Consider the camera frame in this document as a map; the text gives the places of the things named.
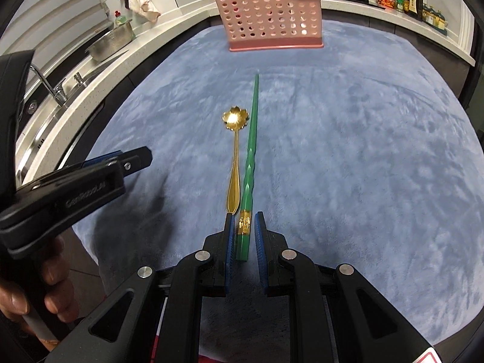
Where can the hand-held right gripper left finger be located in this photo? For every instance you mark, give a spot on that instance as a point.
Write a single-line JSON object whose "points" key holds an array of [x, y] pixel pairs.
{"points": [[228, 249]]}

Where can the steel colander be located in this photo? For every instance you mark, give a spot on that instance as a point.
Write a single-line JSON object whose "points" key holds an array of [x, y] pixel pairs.
{"points": [[111, 41]]}

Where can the small chrome tap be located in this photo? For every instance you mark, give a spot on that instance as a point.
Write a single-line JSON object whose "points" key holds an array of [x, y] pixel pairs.
{"points": [[79, 79]]}

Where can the blue plush mat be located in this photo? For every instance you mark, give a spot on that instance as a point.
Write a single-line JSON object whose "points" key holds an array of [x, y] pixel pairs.
{"points": [[340, 158]]}

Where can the white window blind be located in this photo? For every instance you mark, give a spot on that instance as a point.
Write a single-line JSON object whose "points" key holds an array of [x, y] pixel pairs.
{"points": [[49, 15]]}

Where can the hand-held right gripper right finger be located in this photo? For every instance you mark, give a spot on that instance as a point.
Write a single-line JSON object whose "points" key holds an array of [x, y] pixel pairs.
{"points": [[261, 249]]}

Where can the gold flower spoon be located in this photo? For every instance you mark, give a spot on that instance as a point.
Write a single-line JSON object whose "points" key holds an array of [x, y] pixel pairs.
{"points": [[236, 119]]}

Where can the green chopstick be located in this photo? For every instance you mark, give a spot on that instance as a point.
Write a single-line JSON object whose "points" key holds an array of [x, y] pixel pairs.
{"points": [[249, 174]]}

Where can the white stick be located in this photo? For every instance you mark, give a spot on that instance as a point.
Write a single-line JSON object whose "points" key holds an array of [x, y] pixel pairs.
{"points": [[39, 327]]}

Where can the pink perforated utensil basket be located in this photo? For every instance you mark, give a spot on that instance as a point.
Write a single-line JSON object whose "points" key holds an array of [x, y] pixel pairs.
{"points": [[264, 26]]}

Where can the green dish soap bottle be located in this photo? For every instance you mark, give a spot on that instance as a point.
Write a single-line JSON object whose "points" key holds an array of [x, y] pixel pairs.
{"points": [[120, 19]]}

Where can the steel sink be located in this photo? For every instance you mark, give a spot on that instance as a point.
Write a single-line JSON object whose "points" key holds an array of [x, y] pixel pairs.
{"points": [[45, 128]]}

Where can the person's left hand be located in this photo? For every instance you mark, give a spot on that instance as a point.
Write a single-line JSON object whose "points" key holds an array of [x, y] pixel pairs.
{"points": [[60, 272]]}

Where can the dark soy sauce bottle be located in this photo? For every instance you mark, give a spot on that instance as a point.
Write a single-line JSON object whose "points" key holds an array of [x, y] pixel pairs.
{"points": [[414, 2]]}

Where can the small green bottle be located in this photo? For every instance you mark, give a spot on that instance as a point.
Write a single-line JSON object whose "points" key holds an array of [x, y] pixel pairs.
{"points": [[400, 3]]}

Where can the chrome faucet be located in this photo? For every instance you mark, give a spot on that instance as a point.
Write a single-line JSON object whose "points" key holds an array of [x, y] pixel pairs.
{"points": [[56, 90]]}

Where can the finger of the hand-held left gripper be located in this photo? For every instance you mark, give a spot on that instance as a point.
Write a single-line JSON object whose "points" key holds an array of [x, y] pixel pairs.
{"points": [[138, 160], [100, 160]]}

